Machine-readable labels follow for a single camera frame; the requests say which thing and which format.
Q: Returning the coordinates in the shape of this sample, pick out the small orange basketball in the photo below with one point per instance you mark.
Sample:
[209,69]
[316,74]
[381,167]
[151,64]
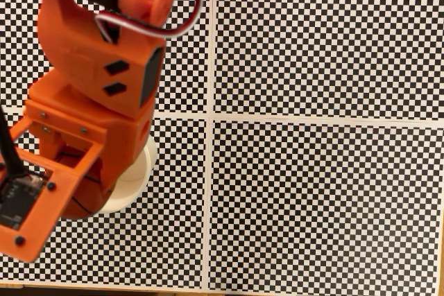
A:
[83,202]

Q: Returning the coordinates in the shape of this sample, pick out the white paper cup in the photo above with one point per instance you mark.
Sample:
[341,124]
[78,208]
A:
[135,181]

